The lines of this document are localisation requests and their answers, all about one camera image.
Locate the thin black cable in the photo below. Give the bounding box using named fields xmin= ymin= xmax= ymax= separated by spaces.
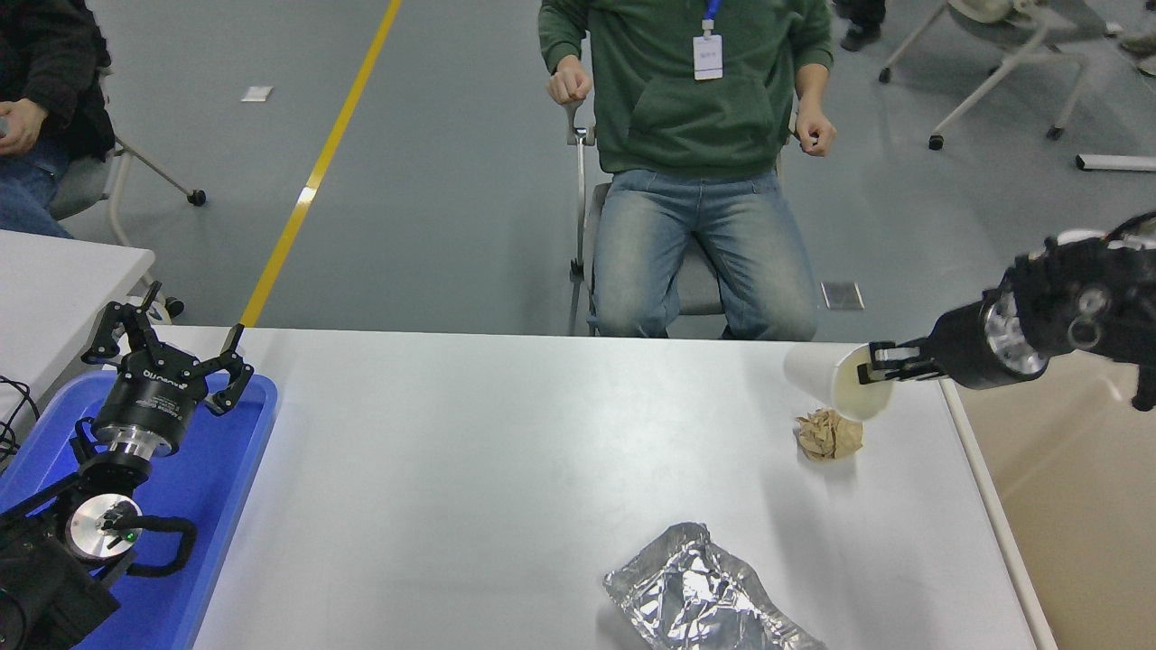
xmin=0 ymin=372 xmax=42 ymax=475

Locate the white paper cup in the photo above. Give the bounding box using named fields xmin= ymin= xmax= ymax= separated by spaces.
xmin=784 ymin=341 xmax=895 ymax=423

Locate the tan paper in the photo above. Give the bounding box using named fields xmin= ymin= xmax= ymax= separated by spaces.
xmin=795 ymin=408 xmax=865 ymax=462

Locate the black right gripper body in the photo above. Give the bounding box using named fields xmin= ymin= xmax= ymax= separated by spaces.
xmin=925 ymin=302 xmax=1000 ymax=392

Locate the person's left hand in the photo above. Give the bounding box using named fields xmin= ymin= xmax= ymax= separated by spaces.
xmin=795 ymin=101 xmax=839 ymax=158

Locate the silver foil tray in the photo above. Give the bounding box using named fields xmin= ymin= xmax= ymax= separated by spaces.
xmin=603 ymin=524 xmax=830 ymax=650

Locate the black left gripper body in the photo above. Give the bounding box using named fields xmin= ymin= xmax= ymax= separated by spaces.
xmin=94 ymin=346 xmax=211 ymax=444

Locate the large pale bin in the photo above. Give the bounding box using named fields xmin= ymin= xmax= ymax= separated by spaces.
xmin=939 ymin=348 xmax=1156 ymax=650

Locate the grey chair with white armrests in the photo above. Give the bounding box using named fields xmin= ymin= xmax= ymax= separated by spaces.
xmin=567 ymin=99 xmax=800 ymax=337

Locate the blue plastic tray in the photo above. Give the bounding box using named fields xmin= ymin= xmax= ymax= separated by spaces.
xmin=0 ymin=368 xmax=281 ymax=650

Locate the person's hand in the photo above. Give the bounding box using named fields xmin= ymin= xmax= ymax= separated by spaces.
xmin=0 ymin=97 xmax=47 ymax=156

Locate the person's right hand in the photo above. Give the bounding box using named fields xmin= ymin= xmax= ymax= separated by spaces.
xmin=547 ymin=56 xmax=595 ymax=107

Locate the grey wheeled chair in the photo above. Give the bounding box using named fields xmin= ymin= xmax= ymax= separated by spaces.
xmin=50 ymin=63 xmax=209 ymax=324

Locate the white rounded table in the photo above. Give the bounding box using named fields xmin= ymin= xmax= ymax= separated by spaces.
xmin=1057 ymin=229 xmax=1156 ymax=252

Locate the yellow floor tape line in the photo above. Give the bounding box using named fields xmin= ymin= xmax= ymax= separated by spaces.
xmin=240 ymin=0 xmax=405 ymax=328

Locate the white-framed wheeled chair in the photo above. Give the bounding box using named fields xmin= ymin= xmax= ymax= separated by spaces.
xmin=879 ymin=0 xmax=1094 ymax=150

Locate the person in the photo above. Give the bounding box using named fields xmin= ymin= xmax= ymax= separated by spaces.
xmin=831 ymin=0 xmax=888 ymax=52
xmin=539 ymin=0 xmax=838 ymax=341
xmin=0 ymin=0 xmax=117 ymax=240

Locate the white side table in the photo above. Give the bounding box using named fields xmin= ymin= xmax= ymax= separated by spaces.
xmin=0 ymin=228 xmax=158 ymax=425

